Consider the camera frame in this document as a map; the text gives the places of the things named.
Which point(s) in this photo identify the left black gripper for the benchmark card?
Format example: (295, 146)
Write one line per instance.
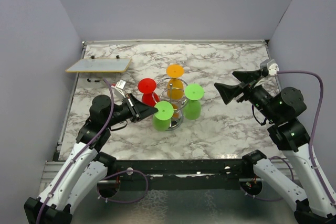
(138, 110)

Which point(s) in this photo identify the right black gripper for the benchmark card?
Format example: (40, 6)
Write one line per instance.
(248, 84)

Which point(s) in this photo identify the green wine glass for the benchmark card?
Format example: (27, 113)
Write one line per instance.
(192, 110)
(162, 118)

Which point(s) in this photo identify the red wine glass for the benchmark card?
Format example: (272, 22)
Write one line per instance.
(147, 87)

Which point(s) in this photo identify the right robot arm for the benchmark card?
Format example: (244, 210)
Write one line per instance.
(313, 201)

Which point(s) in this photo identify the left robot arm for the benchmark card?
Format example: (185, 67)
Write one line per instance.
(85, 165)

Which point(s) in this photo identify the lower orange wine glass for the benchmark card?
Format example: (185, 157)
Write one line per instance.
(176, 113)

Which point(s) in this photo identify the orange wine glass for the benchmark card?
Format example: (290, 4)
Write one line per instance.
(176, 113)
(175, 86)

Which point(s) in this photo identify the chrome wine glass rack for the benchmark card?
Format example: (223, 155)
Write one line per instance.
(172, 101)

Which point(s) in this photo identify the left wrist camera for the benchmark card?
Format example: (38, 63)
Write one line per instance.
(118, 89)

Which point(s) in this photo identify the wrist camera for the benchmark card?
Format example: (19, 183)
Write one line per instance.
(118, 89)
(269, 68)

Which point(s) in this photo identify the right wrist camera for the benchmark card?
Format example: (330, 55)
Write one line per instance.
(269, 68)

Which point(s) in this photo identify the small whiteboard yellow frame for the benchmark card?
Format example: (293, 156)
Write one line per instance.
(112, 65)

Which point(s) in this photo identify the black front mounting rail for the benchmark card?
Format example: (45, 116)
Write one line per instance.
(178, 174)

